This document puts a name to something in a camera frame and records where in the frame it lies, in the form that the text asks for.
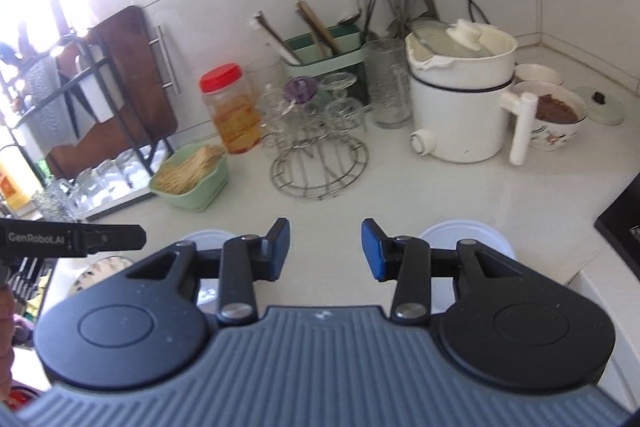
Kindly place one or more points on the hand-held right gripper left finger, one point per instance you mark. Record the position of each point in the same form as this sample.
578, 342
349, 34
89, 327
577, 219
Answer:
281, 252

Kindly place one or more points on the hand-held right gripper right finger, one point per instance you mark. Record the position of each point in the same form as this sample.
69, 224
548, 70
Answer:
372, 252

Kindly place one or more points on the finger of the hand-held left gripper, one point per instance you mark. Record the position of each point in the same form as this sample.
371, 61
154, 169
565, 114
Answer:
120, 237

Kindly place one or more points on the deer pattern plate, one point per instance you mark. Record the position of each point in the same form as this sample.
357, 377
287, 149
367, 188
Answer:
102, 272

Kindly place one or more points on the row of clear glasses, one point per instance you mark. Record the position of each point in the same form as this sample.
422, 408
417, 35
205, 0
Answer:
100, 179

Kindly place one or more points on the green plastic basket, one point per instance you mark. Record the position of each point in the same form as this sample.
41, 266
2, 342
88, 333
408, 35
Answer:
200, 187

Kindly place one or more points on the bundle of bamboo toothpicks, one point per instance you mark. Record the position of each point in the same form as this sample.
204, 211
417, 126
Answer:
187, 169

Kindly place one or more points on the clear drinking glass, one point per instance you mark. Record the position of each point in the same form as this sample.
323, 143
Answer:
275, 112
339, 87
347, 117

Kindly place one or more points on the red lid plastic jar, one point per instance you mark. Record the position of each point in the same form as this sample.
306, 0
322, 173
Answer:
232, 117

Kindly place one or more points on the purple glass lid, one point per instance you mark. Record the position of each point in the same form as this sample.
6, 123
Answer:
301, 92

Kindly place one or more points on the white electric pot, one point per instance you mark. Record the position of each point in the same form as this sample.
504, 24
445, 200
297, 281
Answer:
460, 112

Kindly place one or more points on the tall ribbed clear glass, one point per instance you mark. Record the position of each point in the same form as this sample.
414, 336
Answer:
387, 87

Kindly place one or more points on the brown wooden cutting board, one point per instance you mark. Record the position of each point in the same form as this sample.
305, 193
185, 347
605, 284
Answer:
135, 72

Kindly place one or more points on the black metal dish rack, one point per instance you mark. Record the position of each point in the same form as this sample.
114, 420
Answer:
85, 67

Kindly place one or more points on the tall plain clear glass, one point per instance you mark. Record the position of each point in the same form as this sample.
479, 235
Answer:
265, 77

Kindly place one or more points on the green chopstick holder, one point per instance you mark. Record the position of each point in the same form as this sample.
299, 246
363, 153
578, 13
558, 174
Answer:
345, 52

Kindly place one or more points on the glass pot lid white knob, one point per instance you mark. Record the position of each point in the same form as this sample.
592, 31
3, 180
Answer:
450, 39

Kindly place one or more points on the patterned bowl with brown food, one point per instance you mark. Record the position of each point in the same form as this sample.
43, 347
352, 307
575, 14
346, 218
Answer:
555, 117

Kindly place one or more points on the bundle of chopsticks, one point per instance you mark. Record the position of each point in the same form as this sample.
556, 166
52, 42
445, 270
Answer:
315, 27

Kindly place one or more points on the plain white ceramic bowl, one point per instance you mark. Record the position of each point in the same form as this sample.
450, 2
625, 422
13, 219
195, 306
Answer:
537, 74

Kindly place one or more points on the black induction cooker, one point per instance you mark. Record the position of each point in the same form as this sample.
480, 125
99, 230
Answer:
622, 222

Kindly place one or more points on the pale green lid dark knob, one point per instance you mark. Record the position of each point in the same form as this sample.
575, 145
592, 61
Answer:
600, 107

